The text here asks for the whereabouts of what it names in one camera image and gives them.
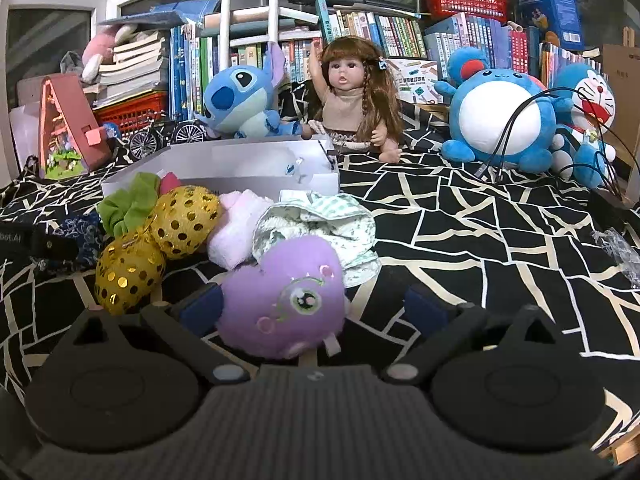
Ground white label printer box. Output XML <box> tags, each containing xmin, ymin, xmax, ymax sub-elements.
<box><xmin>386</xmin><ymin>56</ymin><xmax>452</xmax><ymax>107</ymax></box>

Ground white cardboard box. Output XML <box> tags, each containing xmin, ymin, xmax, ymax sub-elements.
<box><xmin>101</xmin><ymin>134</ymin><xmax>342</xmax><ymax>202</ymax></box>

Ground round blue white plush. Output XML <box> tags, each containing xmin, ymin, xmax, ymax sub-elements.
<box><xmin>433</xmin><ymin>46</ymin><xmax>574</xmax><ymax>172</ymax></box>

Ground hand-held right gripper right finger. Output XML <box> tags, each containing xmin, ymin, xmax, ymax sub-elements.
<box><xmin>381</xmin><ymin>284</ymin><xmax>583</xmax><ymax>386</ymax></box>

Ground red plastic crate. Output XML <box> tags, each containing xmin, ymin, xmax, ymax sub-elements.
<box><xmin>94</xmin><ymin>92</ymin><xmax>169</xmax><ymax>137</ymax></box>

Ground white ladder frame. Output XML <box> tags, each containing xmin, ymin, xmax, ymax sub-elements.
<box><xmin>219</xmin><ymin>0</ymin><xmax>322</xmax><ymax>63</ymax></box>

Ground long-haired baby doll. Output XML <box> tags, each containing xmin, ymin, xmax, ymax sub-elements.
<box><xmin>301</xmin><ymin>36</ymin><xmax>404</xmax><ymax>162</ymax></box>

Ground black cables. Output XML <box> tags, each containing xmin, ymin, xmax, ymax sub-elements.
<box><xmin>474</xmin><ymin>86</ymin><xmax>623</xmax><ymax>198</ymax></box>

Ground blue cartoon carton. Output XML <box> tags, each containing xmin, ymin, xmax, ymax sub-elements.
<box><xmin>514</xmin><ymin>0</ymin><xmax>586</xmax><ymax>52</ymax></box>

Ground stack of flat-lying books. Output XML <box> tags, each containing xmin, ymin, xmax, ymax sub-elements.
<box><xmin>93</xmin><ymin>30</ymin><xmax>172</xmax><ymax>109</ymax></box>

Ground pink model house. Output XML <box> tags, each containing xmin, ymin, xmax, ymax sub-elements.
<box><xmin>38</xmin><ymin>73</ymin><xmax>114</xmax><ymax>181</ymax></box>

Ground clear plastic bag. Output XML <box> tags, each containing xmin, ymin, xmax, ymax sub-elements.
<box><xmin>591</xmin><ymin>226</ymin><xmax>640</xmax><ymax>292</ymax></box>

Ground row of blue red books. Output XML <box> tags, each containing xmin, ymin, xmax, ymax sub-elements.
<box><xmin>424</xmin><ymin>12</ymin><xmax>601</xmax><ymax>92</ymax></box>

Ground row of slanted colourful books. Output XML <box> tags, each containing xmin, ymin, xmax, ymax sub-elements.
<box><xmin>315</xmin><ymin>0</ymin><xmax>427</xmax><ymax>59</ymax></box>

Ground pink bunny plush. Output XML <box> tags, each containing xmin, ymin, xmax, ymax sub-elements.
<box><xmin>81</xmin><ymin>23</ymin><xmax>142</xmax><ymax>84</ymax></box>

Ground purple plush toy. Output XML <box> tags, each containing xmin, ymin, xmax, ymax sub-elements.
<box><xmin>216</xmin><ymin>235</ymin><xmax>349</xmax><ymax>361</ymax></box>

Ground miniature black bicycle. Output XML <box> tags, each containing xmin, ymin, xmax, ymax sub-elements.
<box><xmin>116</xmin><ymin>109</ymin><xmax>207</xmax><ymax>162</ymax></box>

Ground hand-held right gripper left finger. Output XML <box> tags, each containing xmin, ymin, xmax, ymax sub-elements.
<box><xmin>52</xmin><ymin>282</ymin><xmax>252</xmax><ymax>386</ymax></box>

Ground blue robot cat plush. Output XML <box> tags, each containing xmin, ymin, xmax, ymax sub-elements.
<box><xmin>549</xmin><ymin>63</ymin><xmax>619</xmax><ymax>189</ymax></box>

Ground red plastic basket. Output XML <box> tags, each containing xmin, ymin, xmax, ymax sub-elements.
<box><xmin>423</xmin><ymin>0</ymin><xmax>512</xmax><ymax>24</ymax></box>

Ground dark blue patterned cloth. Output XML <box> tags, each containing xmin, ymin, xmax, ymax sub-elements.
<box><xmin>31</xmin><ymin>211</ymin><xmax>106</xmax><ymax>275</ymax></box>

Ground green checked cloth hat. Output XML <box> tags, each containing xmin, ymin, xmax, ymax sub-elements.
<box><xmin>251</xmin><ymin>190</ymin><xmax>382</xmax><ymax>289</ymax></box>

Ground brown cardboard box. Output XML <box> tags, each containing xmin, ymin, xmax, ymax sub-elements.
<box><xmin>599</xmin><ymin>42</ymin><xmax>640</xmax><ymax>163</ymax></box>

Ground green scrunchie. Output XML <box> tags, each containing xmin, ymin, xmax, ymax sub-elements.
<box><xmin>97</xmin><ymin>172</ymin><xmax>162</xmax><ymax>239</ymax></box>

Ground pale pink fluffy towel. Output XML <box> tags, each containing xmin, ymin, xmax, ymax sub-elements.
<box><xmin>206</xmin><ymin>189</ymin><xmax>275</xmax><ymax>272</ymax></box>

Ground blue alien plush toy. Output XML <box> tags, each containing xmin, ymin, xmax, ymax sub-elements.
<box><xmin>194</xmin><ymin>44</ymin><xmax>302</xmax><ymax>142</ymax></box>

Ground row of blue green books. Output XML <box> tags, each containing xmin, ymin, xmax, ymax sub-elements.
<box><xmin>168</xmin><ymin>22</ymin><xmax>325</xmax><ymax>122</ymax></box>

